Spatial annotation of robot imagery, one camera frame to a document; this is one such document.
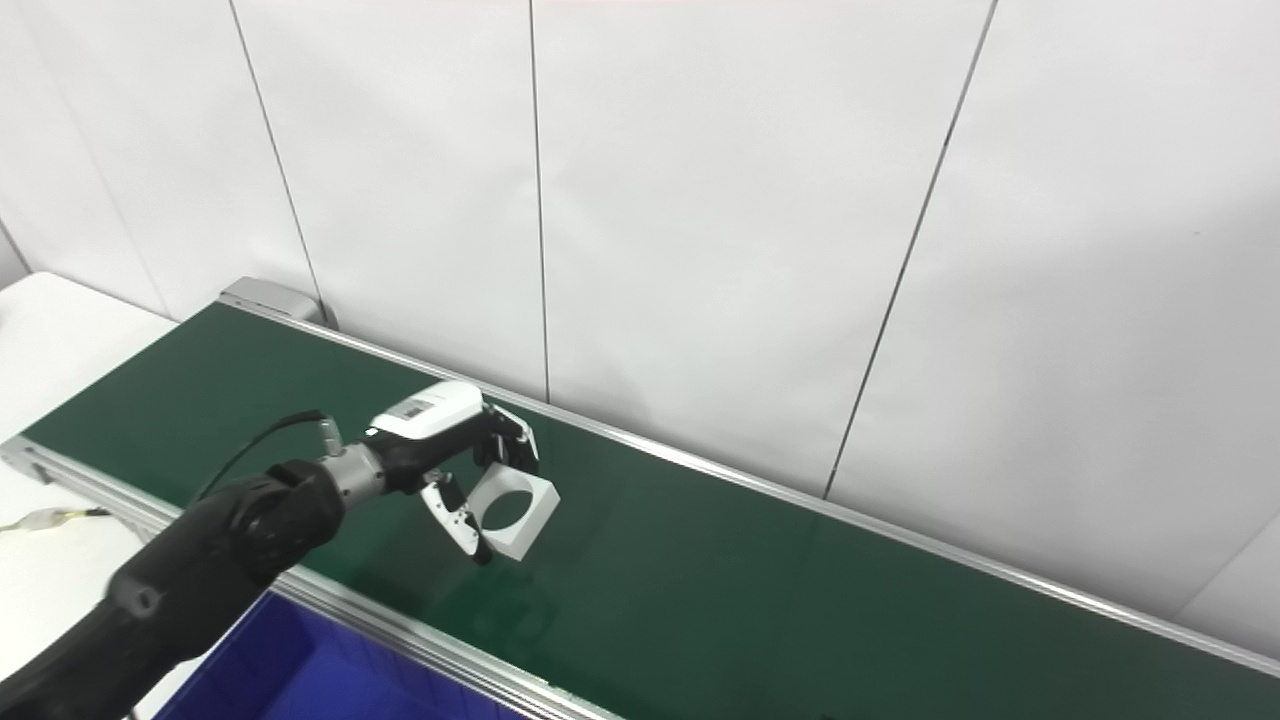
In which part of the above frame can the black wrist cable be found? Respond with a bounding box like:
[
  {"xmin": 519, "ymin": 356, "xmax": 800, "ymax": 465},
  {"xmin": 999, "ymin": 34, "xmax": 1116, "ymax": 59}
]
[{"xmin": 195, "ymin": 410, "xmax": 343, "ymax": 501}]

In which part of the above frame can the white square part round hole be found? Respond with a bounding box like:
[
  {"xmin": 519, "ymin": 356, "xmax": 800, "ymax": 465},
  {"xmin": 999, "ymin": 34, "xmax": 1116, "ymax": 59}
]
[{"xmin": 468, "ymin": 465, "xmax": 561, "ymax": 561}]

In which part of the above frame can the grey conveyor end housing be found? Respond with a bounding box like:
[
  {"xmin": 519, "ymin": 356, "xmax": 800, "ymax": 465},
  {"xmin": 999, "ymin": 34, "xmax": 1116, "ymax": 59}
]
[{"xmin": 218, "ymin": 277, "xmax": 336, "ymax": 326}]

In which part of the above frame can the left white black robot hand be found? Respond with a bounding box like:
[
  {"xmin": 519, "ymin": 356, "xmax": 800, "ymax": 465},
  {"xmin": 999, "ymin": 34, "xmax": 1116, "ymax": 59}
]
[{"xmin": 365, "ymin": 380, "xmax": 541, "ymax": 566}]

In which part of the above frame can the green conveyor belt aluminium frame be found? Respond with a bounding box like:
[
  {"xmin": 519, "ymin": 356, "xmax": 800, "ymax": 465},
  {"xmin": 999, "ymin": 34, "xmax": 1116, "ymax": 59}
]
[{"xmin": 0, "ymin": 290, "xmax": 1280, "ymax": 720}]

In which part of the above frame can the blue plastic bin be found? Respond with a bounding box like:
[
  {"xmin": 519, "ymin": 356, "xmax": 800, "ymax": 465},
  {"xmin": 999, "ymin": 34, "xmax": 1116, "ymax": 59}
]
[{"xmin": 150, "ymin": 590, "xmax": 531, "ymax": 720}]

